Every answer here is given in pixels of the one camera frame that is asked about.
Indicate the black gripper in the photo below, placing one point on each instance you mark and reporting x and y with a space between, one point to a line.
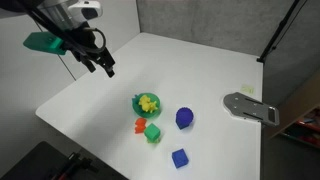
88 45

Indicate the yellow duck toy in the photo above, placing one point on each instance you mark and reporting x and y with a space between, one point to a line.
144 101

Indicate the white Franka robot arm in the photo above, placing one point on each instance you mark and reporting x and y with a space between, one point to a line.
56 10

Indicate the orange toy block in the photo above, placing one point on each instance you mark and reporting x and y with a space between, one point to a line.
140 125

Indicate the green bowl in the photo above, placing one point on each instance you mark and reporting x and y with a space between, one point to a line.
155 113

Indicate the green cube toy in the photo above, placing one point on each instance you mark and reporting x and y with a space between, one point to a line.
152 131

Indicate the light green flat toy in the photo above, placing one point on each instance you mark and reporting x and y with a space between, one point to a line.
153 141

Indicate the blue ridged cylinder toy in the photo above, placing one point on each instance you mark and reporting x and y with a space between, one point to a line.
184 117

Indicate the blue cube toy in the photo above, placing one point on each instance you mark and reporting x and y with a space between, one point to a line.
180 158

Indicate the black and red clamp tool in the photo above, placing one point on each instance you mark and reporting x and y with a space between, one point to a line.
75 163

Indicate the black side table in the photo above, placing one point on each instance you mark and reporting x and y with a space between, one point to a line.
33 163

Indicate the pale yellow sticky note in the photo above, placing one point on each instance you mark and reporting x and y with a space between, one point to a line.
247 89

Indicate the grey metal mounting plate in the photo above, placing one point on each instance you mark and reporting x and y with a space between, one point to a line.
248 108

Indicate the black tripod stand pole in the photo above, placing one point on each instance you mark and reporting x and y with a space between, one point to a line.
278 30

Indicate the wooden shelf unit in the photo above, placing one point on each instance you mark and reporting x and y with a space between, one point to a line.
296 103

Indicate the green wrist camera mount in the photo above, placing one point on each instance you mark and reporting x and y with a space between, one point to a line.
43 42

